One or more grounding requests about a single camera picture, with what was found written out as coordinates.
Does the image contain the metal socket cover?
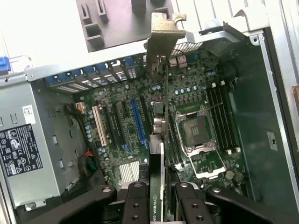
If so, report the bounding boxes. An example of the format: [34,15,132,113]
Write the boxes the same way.
[189,146,229,180]

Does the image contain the blue expansion slot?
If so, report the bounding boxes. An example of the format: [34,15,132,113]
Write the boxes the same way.
[130,98,148,148]

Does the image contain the grey power supply unit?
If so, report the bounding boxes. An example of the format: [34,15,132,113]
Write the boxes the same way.
[0,80,64,210]

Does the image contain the green motherboard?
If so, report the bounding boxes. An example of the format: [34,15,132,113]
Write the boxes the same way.
[74,53,248,194]

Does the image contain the blue plastic release latch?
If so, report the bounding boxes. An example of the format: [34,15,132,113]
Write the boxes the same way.
[0,56,11,76]

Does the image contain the CPU socket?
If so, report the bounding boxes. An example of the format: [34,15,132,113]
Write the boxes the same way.
[174,108,217,152]

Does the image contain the RAM slot white latches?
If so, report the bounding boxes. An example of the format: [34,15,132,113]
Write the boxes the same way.
[210,83,232,155]
[219,80,241,154]

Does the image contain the power supply wire bundle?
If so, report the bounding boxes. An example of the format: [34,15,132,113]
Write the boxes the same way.
[77,149,99,180]

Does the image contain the silver finned chipset heatsink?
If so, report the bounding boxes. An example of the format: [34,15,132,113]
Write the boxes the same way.
[119,161,141,182]

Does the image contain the white expansion slot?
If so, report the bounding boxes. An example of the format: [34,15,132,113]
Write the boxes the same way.
[92,106,108,147]

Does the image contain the grey plastic parts rack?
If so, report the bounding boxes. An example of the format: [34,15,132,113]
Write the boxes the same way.
[76,0,178,53]

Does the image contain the open black PC case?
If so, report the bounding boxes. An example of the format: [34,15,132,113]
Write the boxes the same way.
[0,16,299,224]

